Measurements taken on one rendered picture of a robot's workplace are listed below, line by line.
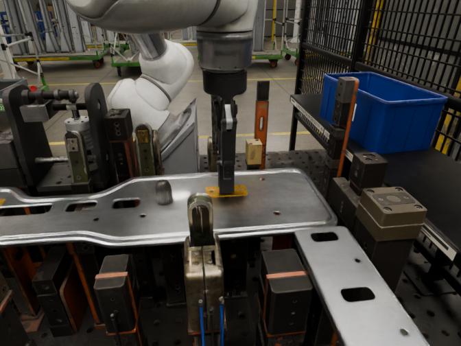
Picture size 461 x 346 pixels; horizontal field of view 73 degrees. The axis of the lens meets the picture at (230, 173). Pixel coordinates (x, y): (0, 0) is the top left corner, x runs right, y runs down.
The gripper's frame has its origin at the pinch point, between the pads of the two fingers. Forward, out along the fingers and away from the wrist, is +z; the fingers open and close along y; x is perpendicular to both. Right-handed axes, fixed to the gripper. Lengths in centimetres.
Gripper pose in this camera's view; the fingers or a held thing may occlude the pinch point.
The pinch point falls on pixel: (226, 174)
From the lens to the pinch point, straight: 61.6
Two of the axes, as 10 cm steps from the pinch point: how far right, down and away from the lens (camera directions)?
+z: 0.0, 8.7, 4.8
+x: 9.9, -0.6, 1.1
